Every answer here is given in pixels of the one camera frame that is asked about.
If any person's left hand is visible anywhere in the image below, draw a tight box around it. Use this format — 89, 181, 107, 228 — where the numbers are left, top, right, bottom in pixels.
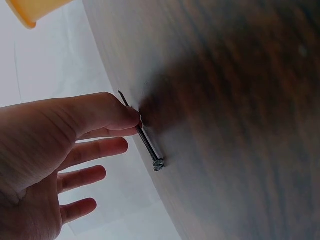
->
0, 91, 144, 240

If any orange plastic container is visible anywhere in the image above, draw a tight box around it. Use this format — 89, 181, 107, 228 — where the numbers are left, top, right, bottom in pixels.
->
5, 0, 76, 30

